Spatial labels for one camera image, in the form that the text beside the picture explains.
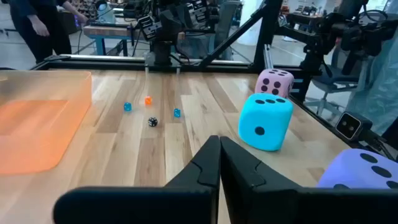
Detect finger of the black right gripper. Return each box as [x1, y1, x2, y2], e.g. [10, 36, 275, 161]
[137, 11, 180, 41]
[178, 0, 215, 38]

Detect wooden-top blue workbench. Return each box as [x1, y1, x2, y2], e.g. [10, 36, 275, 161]
[82, 21, 141, 57]

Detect large pink foam die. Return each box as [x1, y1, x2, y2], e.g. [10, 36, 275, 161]
[254, 68, 295, 99]

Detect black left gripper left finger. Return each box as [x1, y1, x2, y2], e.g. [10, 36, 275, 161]
[52, 135, 221, 224]

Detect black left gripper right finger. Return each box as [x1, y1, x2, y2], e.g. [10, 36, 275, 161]
[220, 136, 398, 224]

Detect large purple foam die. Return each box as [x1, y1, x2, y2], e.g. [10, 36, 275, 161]
[316, 148, 398, 190]

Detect orange translucent plastic bin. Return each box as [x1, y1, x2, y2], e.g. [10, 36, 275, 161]
[0, 70, 93, 175]

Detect large teal foam die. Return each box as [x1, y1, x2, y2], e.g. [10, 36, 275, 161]
[238, 92, 294, 152]

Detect black table-level camera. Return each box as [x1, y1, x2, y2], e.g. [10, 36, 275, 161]
[335, 111, 374, 141]

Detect standing person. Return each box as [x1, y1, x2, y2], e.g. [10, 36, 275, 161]
[7, 0, 90, 65]

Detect black aluminium table frame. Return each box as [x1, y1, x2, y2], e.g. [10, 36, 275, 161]
[30, 0, 398, 162]

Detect dark office chair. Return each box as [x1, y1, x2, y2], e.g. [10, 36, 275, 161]
[304, 43, 361, 118]

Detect teal plastic sheet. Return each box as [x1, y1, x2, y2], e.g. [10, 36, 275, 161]
[345, 18, 398, 136]

